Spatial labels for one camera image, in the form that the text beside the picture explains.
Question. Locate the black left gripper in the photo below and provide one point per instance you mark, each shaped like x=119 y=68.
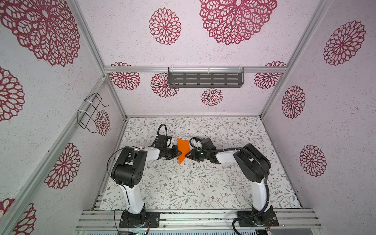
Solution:
x=176 y=151

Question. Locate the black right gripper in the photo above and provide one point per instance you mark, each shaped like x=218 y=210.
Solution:
x=194 y=154

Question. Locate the orange square paper sheet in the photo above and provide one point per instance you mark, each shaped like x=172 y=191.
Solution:
x=184 y=148

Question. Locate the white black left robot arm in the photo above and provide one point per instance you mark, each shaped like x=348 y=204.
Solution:
x=128 y=170

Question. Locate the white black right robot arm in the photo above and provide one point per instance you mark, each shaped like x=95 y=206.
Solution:
x=253 y=164

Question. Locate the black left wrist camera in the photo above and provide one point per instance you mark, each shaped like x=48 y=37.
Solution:
x=162 y=140

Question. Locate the grey slotted wall shelf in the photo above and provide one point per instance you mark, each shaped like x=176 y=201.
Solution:
x=205 y=79

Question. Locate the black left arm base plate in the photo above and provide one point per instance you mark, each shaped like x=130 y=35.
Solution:
x=141 y=220

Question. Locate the black wire wall basket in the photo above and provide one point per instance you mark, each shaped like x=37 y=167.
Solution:
x=95 y=119

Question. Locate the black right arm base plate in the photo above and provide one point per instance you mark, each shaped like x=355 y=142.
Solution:
x=265 y=219

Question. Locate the aluminium front rail frame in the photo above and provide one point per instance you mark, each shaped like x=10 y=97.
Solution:
x=200 y=220

